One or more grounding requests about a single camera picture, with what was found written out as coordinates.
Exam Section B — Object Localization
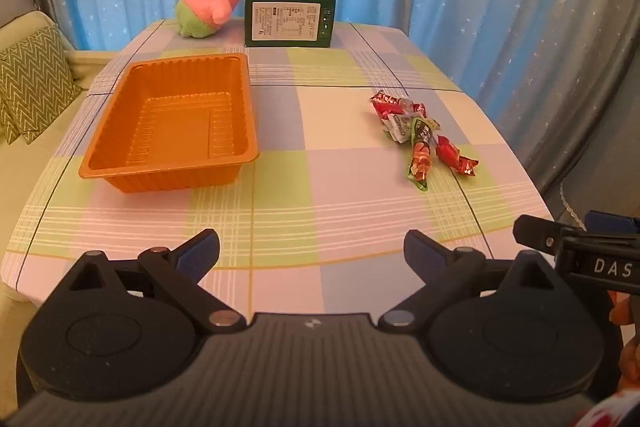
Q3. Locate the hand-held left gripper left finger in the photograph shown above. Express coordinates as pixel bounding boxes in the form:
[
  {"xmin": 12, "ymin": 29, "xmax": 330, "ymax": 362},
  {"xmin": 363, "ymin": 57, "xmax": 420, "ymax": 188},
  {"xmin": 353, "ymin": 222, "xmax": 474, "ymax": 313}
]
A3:
[{"xmin": 65, "ymin": 228, "xmax": 247, "ymax": 334}]

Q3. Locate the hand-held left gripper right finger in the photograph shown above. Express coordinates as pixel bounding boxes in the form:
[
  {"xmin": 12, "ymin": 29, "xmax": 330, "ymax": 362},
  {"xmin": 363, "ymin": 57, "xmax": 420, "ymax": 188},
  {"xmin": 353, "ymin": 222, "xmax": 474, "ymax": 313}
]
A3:
[{"xmin": 378, "ymin": 229, "xmax": 563, "ymax": 334}]

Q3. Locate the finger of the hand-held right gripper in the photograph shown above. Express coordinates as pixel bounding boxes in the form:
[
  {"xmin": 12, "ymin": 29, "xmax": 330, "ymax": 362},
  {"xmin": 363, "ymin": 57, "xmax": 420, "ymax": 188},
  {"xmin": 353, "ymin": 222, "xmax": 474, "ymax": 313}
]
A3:
[
  {"xmin": 513, "ymin": 214, "xmax": 564, "ymax": 259},
  {"xmin": 584, "ymin": 209, "xmax": 640, "ymax": 236}
]

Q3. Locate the red candy packet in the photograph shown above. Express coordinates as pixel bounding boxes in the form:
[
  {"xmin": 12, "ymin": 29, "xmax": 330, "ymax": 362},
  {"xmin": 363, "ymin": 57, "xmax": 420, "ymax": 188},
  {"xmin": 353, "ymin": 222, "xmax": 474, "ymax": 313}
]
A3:
[
  {"xmin": 435, "ymin": 134, "xmax": 462, "ymax": 164},
  {"xmin": 451, "ymin": 155, "xmax": 480, "ymax": 178}
]

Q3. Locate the green snack stick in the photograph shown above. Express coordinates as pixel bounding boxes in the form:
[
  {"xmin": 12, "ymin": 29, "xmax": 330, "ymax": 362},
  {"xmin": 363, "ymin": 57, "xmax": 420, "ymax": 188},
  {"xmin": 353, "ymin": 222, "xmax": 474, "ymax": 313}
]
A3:
[{"xmin": 405, "ymin": 117, "xmax": 441, "ymax": 193}]

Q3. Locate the orange plastic tray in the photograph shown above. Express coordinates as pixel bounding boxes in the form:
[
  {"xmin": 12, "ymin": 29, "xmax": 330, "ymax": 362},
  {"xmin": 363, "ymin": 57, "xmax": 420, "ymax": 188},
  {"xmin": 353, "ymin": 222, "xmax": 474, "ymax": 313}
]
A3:
[{"xmin": 78, "ymin": 53, "xmax": 261, "ymax": 194}]

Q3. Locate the white green snack packet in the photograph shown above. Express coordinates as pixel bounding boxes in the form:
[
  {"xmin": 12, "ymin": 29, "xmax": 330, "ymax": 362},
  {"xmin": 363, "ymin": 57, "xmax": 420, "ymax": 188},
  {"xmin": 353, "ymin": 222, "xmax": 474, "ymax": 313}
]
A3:
[{"xmin": 382, "ymin": 113, "xmax": 414, "ymax": 144}]

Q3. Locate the red square snack packet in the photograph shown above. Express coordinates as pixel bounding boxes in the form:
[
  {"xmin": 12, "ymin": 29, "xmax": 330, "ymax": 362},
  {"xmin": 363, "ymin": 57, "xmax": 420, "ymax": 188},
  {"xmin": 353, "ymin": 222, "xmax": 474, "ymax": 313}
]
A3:
[{"xmin": 386, "ymin": 99, "xmax": 427, "ymax": 121}]

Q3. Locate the dark red shiny candy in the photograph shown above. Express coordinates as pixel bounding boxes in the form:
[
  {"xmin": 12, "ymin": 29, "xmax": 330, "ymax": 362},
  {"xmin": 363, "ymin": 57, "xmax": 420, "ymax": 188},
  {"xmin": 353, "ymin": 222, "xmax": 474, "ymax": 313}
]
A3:
[{"xmin": 370, "ymin": 90, "xmax": 402, "ymax": 109}]

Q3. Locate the person's right hand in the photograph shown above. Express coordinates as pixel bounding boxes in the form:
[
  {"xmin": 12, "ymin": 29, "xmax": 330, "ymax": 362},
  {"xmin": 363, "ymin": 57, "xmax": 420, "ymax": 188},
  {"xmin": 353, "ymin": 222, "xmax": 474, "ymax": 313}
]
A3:
[{"xmin": 610, "ymin": 296, "xmax": 640, "ymax": 390}]

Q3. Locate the checked pastel tablecloth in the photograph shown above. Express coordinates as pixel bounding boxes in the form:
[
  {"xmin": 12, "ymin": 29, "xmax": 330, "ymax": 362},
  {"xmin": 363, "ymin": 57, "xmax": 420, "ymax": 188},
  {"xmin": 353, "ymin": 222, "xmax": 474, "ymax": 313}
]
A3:
[{"xmin": 0, "ymin": 19, "xmax": 557, "ymax": 335}]

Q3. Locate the light green sofa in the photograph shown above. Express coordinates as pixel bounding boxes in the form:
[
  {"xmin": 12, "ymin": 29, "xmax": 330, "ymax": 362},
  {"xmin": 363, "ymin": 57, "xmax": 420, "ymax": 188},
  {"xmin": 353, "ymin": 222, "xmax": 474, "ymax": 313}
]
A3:
[{"xmin": 0, "ymin": 0, "xmax": 123, "ymax": 308}]

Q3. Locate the green chevron pillow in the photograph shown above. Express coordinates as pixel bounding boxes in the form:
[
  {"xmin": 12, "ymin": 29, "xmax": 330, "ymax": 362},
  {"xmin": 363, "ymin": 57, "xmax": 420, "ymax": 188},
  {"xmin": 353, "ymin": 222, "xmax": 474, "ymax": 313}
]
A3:
[{"xmin": 0, "ymin": 24, "xmax": 84, "ymax": 146}]

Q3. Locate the green cardboard box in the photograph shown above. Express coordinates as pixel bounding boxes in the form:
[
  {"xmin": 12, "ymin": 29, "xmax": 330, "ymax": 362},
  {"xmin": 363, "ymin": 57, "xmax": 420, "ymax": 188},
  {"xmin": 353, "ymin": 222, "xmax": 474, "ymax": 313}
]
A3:
[{"xmin": 243, "ymin": 0, "xmax": 336, "ymax": 49}]

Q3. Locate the pink green plush toy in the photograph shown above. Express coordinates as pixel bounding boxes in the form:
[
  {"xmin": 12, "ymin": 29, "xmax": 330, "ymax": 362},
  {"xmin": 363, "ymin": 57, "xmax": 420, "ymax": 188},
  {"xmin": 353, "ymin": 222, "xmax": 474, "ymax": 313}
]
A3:
[{"xmin": 175, "ymin": 0, "xmax": 249, "ymax": 39}]

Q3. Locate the white beaded cord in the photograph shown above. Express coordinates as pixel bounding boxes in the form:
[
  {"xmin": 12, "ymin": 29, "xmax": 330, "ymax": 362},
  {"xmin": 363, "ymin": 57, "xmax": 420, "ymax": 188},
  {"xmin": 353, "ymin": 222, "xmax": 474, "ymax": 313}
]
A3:
[{"xmin": 559, "ymin": 179, "xmax": 587, "ymax": 229}]

